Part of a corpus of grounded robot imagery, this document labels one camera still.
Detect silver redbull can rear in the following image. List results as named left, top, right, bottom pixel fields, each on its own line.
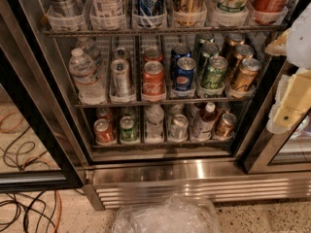
left=113, top=48, right=130, bottom=62

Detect front blue pepsi can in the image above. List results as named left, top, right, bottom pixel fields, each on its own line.
left=173, top=56, right=196, bottom=91

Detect middle gold soda can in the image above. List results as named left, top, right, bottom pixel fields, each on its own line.
left=225, top=44, right=255, bottom=80

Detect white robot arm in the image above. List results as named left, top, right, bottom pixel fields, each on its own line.
left=264, top=3, right=311, bottom=134

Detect orange extension cable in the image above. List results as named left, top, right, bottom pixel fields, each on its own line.
left=0, top=110, right=63, bottom=233

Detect rear gold soda can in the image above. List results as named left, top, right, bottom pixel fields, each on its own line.
left=221, top=33, right=245, bottom=58

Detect glass fridge door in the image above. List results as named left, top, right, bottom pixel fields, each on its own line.
left=0, top=48, right=83, bottom=193
left=240, top=61, right=311, bottom=174

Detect amber juice bottle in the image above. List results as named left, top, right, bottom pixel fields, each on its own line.
left=191, top=102, right=217, bottom=141

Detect front green soda can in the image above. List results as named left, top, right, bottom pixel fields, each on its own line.
left=200, top=55, right=227, bottom=89

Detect red coca-cola can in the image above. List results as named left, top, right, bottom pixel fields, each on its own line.
left=143, top=46, right=163, bottom=63
left=143, top=61, right=164, bottom=96

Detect blue pepsi can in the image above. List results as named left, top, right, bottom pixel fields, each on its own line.
left=173, top=56, right=196, bottom=91
left=170, top=44, right=191, bottom=79

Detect silver redbull can front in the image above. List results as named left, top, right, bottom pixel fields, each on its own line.
left=111, top=59, right=132, bottom=97

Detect stainless fridge cabinet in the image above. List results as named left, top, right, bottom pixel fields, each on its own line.
left=0, top=0, right=310, bottom=211

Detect green can bottom shelf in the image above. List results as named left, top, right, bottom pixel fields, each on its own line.
left=120, top=116, right=138, bottom=143

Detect green soda can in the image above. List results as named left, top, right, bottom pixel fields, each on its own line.
left=193, top=33, right=215, bottom=57
left=200, top=55, right=227, bottom=89
left=197, top=43, right=220, bottom=78

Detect front red coca-cola can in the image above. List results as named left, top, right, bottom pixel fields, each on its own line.
left=143, top=61, right=164, bottom=96

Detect front gold soda can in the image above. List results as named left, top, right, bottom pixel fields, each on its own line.
left=230, top=58, right=261, bottom=92

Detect crumpled clear plastic wrap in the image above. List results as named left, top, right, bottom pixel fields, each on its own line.
left=111, top=194, right=221, bottom=233

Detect rear blue pepsi can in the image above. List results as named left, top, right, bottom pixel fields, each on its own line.
left=170, top=44, right=191, bottom=79

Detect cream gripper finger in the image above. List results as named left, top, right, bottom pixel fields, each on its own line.
left=266, top=68, right=311, bottom=134
left=264, top=29, right=290, bottom=56

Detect rear clear water bottle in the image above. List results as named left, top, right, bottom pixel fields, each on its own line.
left=76, top=37, right=103, bottom=77

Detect gold soda can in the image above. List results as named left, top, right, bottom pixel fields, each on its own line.
left=230, top=58, right=261, bottom=92
left=221, top=33, right=245, bottom=58
left=225, top=44, right=255, bottom=80

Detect silver can bottom shelf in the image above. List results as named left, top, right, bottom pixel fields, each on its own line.
left=168, top=114, right=188, bottom=142

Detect white labelled bottle top shelf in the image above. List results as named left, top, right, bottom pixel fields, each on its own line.
left=89, top=0, right=126, bottom=19

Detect black floor cables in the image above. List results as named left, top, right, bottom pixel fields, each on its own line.
left=0, top=124, right=86, bottom=233

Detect clear water bottle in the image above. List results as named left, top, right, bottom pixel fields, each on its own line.
left=68, top=48, right=106, bottom=105
left=76, top=37, right=103, bottom=77

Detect rear green soda can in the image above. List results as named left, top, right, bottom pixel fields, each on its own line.
left=193, top=33, right=215, bottom=57

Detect front clear water bottle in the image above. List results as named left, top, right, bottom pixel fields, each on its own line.
left=68, top=48, right=106, bottom=105

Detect left glass fridge door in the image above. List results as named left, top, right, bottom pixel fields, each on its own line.
left=0, top=48, right=83, bottom=193

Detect middle green soda can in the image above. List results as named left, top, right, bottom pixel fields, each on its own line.
left=197, top=43, right=220, bottom=78

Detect red can bottom shelf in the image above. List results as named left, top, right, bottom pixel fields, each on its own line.
left=93, top=118, right=115, bottom=144

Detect copper can bottom shelf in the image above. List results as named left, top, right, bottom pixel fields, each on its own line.
left=214, top=113, right=237, bottom=137

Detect water bottle bottom shelf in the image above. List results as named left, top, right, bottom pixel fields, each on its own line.
left=145, top=104, right=164, bottom=144

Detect right glass fridge door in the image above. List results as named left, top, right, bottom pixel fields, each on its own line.
left=240, top=61, right=311, bottom=174

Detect blue tall can top shelf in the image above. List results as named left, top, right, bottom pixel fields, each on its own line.
left=135, top=0, right=165, bottom=17

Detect silver redbull can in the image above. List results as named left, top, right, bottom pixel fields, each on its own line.
left=111, top=59, right=132, bottom=97
left=113, top=48, right=130, bottom=62

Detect rear red coca-cola can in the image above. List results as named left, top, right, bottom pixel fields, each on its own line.
left=143, top=46, right=163, bottom=63

